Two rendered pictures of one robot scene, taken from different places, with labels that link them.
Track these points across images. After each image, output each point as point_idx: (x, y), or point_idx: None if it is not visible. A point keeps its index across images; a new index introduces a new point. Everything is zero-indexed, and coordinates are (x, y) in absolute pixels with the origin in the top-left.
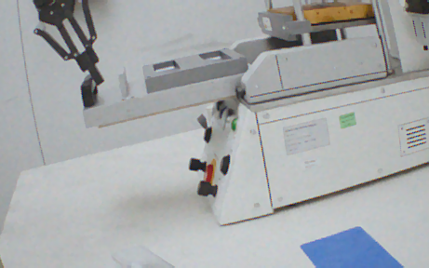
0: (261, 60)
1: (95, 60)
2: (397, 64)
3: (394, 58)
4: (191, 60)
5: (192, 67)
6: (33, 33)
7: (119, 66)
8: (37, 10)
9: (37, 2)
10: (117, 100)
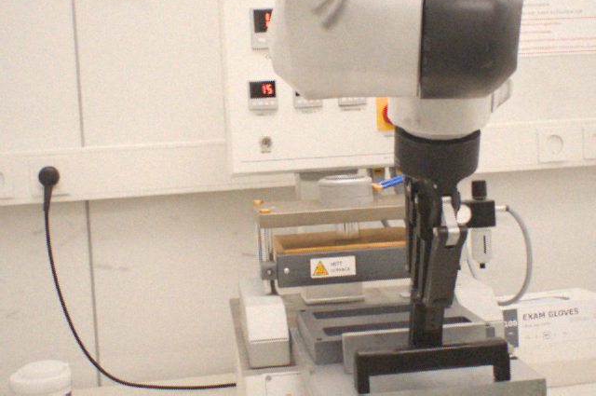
0: (486, 293)
1: None
2: (371, 304)
3: (318, 304)
4: (373, 318)
5: (467, 312)
6: (467, 234)
7: (365, 333)
8: (457, 184)
9: (474, 164)
10: (510, 361)
